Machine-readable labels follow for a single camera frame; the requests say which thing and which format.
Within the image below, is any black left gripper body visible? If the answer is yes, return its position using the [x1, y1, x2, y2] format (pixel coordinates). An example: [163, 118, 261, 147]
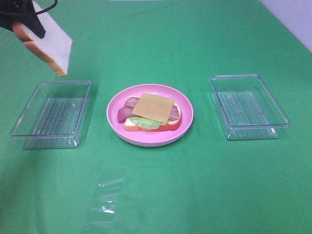
[0, 0, 34, 22]

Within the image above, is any toy bread slice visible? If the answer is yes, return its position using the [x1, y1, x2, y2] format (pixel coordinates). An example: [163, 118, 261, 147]
[124, 104, 182, 132]
[12, 0, 73, 77]

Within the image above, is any pink round plate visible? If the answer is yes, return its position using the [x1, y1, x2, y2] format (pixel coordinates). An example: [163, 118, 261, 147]
[106, 84, 194, 147]

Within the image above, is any clear plastic tray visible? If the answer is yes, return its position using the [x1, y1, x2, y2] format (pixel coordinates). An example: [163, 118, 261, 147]
[209, 74, 290, 140]
[11, 80, 91, 149]

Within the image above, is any clear left plastic tray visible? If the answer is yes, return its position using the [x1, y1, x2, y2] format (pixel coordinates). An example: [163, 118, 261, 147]
[11, 80, 91, 149]

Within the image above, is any toy bacon strip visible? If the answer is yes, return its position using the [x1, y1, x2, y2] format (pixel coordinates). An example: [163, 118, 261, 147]
[124, 97, 178, 123]
[117, 106, 133, 123]

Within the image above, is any yellow toy cheese slice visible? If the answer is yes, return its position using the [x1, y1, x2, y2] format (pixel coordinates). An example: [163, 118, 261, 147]
[132, 93, 175, 122]

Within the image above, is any clear plastic film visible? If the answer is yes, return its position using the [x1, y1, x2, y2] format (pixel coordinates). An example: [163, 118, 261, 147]
[84, 168, 125, 234]

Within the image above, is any green tablecloth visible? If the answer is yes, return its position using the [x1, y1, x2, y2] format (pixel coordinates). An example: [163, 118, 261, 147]
[0, 0, 312, 234]

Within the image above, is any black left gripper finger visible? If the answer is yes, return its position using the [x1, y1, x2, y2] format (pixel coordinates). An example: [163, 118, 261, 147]
[0, 20, 13, 32]
[23, 12, 46, 38]

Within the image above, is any clear right plastic tray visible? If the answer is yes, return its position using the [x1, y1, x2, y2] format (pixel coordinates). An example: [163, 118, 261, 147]
[209, 74, 290, 140]

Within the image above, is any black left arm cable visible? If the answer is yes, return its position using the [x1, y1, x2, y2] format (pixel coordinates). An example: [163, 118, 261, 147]
[0, 0, 59, 19]

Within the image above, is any green toy lettuce leaf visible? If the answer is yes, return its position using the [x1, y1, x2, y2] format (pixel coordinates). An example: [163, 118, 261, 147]
[126, 116, 164, 130]

